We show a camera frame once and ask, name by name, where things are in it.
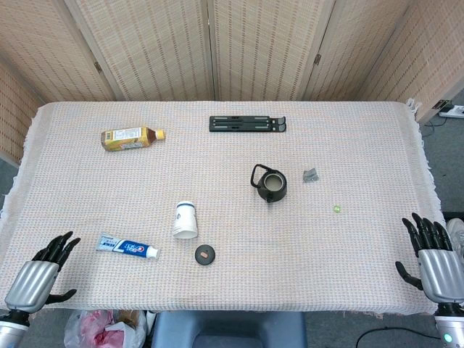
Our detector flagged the white paper cup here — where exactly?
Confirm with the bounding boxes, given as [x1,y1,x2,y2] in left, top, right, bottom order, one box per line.
[172,201,199,240]

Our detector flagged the black round teapot lid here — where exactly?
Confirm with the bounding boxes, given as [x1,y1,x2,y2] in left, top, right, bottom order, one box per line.
[194,244,217,266]

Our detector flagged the white pink plastic bag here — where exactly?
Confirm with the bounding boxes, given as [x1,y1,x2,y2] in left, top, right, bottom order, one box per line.
[64,309,148,348]

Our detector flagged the white shoe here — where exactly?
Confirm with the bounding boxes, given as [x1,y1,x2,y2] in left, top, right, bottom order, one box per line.
[445,217,464,260]

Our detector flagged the woven wooden folding screen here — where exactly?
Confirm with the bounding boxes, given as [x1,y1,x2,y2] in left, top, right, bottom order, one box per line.
[0,0,464,166]

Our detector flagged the blue grey chair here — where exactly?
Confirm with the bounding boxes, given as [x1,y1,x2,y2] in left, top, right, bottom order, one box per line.
[151,310,308,348]

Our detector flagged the black folding stand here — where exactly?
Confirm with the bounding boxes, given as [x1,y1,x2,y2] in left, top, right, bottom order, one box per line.
[209,115,287,133]

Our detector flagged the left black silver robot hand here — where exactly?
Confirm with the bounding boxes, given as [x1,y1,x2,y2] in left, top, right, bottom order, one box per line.
[4,231,81,313]

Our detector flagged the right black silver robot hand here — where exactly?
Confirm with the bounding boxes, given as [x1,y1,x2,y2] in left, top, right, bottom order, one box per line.
[394,212,464,305]

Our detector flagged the white power strip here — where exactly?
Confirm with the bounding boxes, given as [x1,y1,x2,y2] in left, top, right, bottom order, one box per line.
[438,104,464,119]

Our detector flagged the yellow tea bottle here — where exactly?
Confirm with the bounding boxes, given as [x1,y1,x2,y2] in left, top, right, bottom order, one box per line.
[100,125,167,153]

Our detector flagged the blue white toothpaste tube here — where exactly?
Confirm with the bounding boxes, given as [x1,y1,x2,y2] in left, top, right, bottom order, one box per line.
[95,231,162,260]

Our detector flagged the black cast iron teapot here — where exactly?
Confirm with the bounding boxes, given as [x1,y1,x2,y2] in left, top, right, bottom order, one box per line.
[249,163,289,204]

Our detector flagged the pink woven tablecloth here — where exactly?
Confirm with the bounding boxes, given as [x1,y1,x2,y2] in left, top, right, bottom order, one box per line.
[0,100,443,320]

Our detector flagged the black floor cable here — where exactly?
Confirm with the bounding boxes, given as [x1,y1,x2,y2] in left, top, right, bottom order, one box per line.
[355,326,442,348]

